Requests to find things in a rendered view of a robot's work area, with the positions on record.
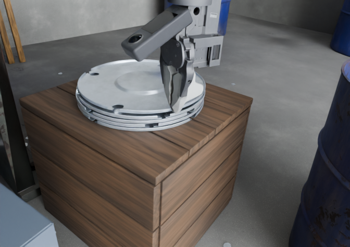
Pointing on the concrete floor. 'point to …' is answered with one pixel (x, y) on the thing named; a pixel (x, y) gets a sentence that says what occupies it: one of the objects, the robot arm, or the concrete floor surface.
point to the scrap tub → (328, 180)
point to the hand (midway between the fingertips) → (172, 107)
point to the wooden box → (135, 169)
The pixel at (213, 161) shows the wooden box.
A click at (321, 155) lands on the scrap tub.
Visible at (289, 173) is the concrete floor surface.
